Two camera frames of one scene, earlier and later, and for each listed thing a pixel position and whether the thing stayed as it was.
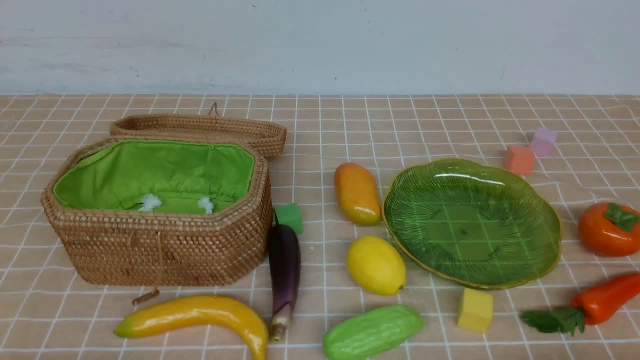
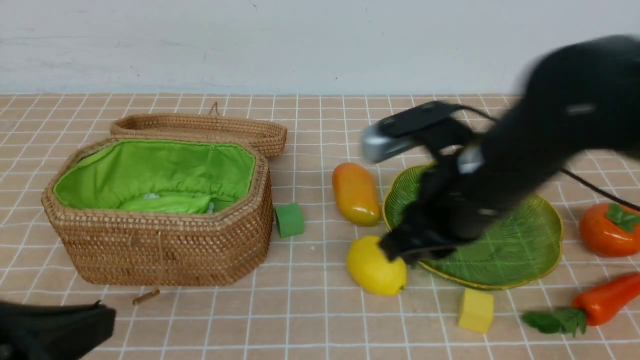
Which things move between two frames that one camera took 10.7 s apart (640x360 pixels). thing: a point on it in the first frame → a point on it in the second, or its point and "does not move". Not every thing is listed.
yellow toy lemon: [376, 265] does not move
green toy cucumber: [372, 332] → [183, 204]
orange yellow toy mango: [358, 193] does not move
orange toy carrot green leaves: [588, 306] does not move
